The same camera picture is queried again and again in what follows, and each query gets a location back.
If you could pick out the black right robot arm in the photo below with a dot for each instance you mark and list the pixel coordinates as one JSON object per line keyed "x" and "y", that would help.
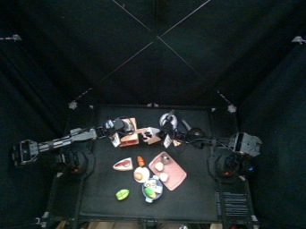
{"x": 246, "y": 144}

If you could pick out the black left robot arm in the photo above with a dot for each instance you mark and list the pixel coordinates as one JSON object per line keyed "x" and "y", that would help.
{"x": 51, "y": 143}

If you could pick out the wooden knife holder block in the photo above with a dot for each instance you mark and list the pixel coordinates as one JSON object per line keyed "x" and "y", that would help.
{"x": 154, "y": 138}

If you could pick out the small orange toy piece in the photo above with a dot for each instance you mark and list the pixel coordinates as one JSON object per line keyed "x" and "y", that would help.
{"x": 176, "y": 143}

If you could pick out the cream toy pot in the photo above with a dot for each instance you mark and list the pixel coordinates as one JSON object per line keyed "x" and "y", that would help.
{"x": 130, "y": 122}

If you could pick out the grey toy shaker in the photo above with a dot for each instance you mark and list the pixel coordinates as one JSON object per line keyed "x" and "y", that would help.
{"x": 164, "y": 159}

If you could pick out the orange toy carrot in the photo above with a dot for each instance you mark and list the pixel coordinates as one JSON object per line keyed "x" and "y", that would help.
{"x": 140, "y": 161}

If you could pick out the small white round plate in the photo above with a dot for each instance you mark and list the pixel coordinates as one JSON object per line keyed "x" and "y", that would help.
{"x": 144, "y": 171}

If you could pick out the pink rectangular tray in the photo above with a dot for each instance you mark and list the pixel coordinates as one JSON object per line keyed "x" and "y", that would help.
{"x": 175, "y": 176}

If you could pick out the red toy piece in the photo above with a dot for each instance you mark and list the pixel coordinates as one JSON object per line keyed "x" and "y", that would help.
{"x": 124, "y": 163}

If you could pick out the white flat toy food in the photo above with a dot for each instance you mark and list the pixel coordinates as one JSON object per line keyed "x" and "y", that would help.
{"x": 163, "y": 176}

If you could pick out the white triangular tray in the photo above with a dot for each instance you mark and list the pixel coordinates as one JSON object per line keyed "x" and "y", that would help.
{"x": 118, "y": 167}

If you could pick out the brown toy egg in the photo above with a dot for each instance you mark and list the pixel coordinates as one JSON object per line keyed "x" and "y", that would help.
{"x": 138, "y": 176}

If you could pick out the green toy vegetable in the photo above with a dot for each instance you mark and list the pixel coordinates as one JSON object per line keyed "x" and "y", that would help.
{"x": 150, "y": 193}

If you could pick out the green toy leaf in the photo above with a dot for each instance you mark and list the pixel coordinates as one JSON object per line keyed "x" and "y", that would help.
{"x": 122, "y": 194}

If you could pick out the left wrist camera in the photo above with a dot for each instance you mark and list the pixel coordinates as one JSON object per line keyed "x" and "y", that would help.
{"x": 118, "y": 123}

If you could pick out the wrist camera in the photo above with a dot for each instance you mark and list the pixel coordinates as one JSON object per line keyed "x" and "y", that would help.
{"x": 163, "y": 120}
{"x": 118, "y": 123}

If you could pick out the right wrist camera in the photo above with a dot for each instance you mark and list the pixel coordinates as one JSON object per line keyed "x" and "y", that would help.
{"x": 163, "y": 120}

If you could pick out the metal frame corner bracket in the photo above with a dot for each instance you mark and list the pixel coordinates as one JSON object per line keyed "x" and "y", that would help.
{"x": 298, "y": 39}
{"x": 72, "y": 105}
{"x": 231, "y": 108}
{"x": 16, "y": 38}

